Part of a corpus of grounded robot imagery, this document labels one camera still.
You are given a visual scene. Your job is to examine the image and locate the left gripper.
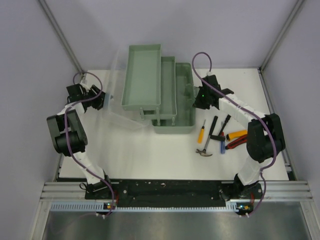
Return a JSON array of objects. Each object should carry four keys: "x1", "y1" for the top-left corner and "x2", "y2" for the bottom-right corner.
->
[{"x1": 82, "y1": 84, "x2": 114, "y2": 110}]

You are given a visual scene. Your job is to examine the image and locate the orange handled screwdriver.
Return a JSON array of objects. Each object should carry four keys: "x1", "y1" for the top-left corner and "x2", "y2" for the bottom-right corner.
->
[{"x1": 197, "y1": 120, "x2": 206, "y2": 144}]

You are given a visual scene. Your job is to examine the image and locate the small black mallet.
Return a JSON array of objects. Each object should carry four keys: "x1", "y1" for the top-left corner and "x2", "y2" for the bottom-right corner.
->
[{"x1": 210, "y1": 114, "x2": 231, "y2": 142}]

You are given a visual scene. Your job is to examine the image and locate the orange black utility knife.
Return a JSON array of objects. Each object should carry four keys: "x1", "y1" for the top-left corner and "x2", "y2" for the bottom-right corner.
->
[{"x1": 226, "y1": 130, "x2": 248, "y2": 141}]

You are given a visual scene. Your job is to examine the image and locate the translucent green tool box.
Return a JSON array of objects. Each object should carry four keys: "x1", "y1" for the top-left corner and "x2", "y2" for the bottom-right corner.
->
[{"x1": 103, "y1": 44, "x2": 197, "y2": 134}]

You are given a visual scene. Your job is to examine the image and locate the claw hammer black handle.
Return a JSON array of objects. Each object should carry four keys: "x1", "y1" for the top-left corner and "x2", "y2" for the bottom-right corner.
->
[{"x1": 196, "y1": 115, "x2": 218, "y2": 157}]

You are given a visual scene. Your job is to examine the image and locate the red handled pliers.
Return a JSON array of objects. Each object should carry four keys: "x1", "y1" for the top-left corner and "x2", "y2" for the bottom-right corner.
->
[{"x1": 225, "y1": 135, "x2": 247, "y2": 150}]

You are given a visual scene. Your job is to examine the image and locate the blue handled screwdriver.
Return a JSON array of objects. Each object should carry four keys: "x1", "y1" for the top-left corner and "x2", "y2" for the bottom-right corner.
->
[{"x1": 220, "y1": 141, "x2": 226, "y2": 154}]

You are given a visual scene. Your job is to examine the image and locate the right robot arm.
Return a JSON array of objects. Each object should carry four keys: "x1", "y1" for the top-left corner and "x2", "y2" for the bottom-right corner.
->
[{"x1": 193, "y1": 74, "x2": 286, "y2": 198}]

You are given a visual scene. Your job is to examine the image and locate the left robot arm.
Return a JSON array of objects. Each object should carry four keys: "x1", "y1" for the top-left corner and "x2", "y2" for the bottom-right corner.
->
[{"x1": 46, "y1": 83, "x2": 114, "y2": 199}]

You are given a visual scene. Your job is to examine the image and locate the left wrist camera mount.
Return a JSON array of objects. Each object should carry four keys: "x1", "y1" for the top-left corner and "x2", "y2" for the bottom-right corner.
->
[{"x1": 79, "y1": 78, "x2": 91, "y2": 91}]

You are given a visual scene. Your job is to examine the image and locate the aluminium frame rail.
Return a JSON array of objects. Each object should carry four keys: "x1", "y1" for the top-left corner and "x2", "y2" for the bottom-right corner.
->
[{"x1": 40, "y1": 179, "x2": 313, "y2": 202}]

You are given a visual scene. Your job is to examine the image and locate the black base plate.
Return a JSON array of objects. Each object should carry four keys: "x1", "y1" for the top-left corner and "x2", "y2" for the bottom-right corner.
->
[{"x1": 84, "y1": 177, "x2": 265, "y2": 208}]

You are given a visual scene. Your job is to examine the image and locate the grey slotted cable duct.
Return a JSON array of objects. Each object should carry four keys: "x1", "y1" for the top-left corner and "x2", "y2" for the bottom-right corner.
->
[{"x1": 50, "y1": 201, "x2": 240, "y2": 213}]

